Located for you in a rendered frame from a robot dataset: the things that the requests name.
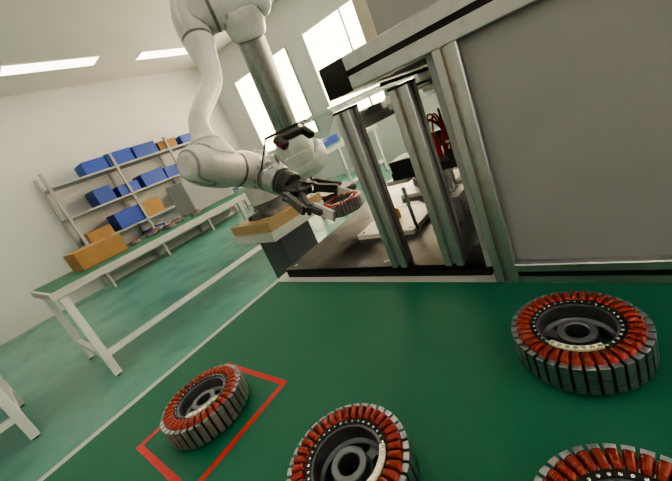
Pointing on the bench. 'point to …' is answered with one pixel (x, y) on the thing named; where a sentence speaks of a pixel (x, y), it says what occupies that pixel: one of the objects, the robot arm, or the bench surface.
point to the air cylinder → (460, 203)
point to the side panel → (570, 132)
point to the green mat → (394, 384)
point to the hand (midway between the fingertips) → (341, 204)
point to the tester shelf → (435, 30)
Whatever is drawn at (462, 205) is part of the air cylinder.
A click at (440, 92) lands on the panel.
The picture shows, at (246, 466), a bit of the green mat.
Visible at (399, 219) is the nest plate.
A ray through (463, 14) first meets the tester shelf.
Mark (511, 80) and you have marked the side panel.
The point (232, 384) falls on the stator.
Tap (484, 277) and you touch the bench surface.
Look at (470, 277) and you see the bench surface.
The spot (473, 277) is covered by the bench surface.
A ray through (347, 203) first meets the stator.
